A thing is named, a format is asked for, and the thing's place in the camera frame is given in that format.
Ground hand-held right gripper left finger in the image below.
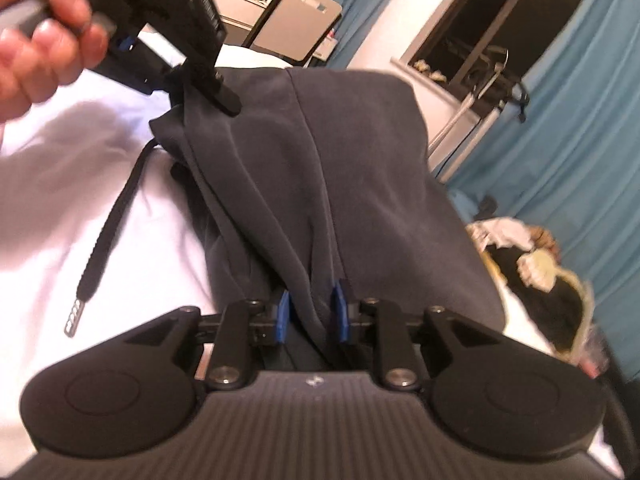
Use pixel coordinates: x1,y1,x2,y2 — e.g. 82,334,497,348
122,290,292,392

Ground dark drawstring pants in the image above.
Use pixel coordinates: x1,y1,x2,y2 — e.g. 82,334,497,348
64,67,506,376

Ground wide blue curtain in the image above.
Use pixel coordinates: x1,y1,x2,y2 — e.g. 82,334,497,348
440,0,640,341

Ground beige chair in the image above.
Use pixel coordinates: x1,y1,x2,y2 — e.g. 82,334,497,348
247,0,343,67

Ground pale yellow-green garment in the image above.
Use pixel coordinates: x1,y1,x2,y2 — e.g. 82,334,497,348
517,250,561,291

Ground white grey garment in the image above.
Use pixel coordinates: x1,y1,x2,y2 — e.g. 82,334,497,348
467,217,533,251

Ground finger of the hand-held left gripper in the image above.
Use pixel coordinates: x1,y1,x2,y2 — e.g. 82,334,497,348
172,64,243,117

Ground white dressing table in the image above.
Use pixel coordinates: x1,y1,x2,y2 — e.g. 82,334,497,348
195,0,336,61

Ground brown patterned cloth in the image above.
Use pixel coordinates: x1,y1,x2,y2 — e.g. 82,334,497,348
530,227,558,256

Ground person's left hand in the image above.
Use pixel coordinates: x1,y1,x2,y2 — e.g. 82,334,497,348
0,0,112,125

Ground narrow blue curtain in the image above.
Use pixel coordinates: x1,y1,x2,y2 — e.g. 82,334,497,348
327,0,416,66

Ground small beige cloth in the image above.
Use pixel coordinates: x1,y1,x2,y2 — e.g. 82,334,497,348
410,57,451,83

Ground dark framed window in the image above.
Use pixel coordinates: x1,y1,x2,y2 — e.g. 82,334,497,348
392,0,601,106

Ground pile of mixed clothes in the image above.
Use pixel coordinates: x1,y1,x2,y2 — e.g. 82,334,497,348
487,245,586,356

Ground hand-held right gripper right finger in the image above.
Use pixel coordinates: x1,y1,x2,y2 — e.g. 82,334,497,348
329,280,506,391

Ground metal tripod stand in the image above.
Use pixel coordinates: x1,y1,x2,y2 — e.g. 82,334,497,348
425,45,531,181

